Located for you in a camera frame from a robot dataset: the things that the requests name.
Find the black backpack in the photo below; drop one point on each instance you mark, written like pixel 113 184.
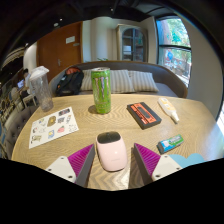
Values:
pixel 70 83

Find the black and orange flat box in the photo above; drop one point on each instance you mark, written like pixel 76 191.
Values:
pixel 144 115

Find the white sticker sheet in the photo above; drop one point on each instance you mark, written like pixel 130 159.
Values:
pixel 53 128

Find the clear plastic tumbler with lid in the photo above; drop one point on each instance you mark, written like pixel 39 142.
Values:
pixel 42 91

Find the white squeeze tube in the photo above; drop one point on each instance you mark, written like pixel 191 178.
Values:
pixel 167 108

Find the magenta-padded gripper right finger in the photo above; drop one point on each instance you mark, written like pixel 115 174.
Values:
pixel 165 166

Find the grey tufted chair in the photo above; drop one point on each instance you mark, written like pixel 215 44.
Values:
pixel 15 128

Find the person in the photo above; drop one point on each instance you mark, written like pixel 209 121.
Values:
pixel 25 80

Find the brown wooden door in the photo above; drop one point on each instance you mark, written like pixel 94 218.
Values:
pixel 56 50

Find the green drink can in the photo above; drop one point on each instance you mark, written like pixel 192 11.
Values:
pixel 101 93

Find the black-framed window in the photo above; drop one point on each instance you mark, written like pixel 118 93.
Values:
pixel 174 46

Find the pink computer mouse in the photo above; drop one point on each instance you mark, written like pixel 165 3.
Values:
pixel 111 155

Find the green and blue small pack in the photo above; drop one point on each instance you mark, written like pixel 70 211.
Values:
pixel 170 143

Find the bright side window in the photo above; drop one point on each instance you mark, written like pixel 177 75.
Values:
pixel 221 120

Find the striped cushion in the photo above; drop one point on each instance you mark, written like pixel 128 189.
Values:
pixel 120 81
pixel 144 81
pixel 86 80

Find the grey curved sofa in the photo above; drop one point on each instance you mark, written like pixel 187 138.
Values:
pixel 166 80

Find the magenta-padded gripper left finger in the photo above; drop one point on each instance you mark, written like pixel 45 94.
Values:
pixel 63 166

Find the glass-door cabinet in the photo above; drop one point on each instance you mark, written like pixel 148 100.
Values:
pixel 132 43

